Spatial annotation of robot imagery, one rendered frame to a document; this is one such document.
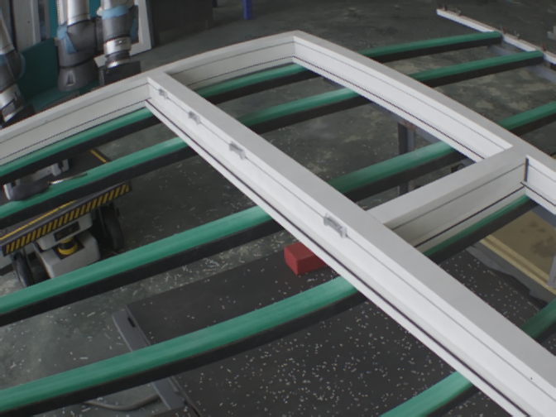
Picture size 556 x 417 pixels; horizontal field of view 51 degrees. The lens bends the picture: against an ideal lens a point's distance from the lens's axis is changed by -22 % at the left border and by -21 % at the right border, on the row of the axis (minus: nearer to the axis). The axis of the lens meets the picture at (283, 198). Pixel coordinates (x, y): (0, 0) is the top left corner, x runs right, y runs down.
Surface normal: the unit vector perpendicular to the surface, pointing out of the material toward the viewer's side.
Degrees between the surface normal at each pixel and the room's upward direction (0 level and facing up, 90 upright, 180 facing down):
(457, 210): 90
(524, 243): 0
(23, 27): 90
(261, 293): 0
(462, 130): 90
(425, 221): 90
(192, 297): 0
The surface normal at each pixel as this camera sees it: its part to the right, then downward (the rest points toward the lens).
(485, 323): -0.07, -0.86
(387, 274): -0.86, 0.32
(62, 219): 0.65, 0.35
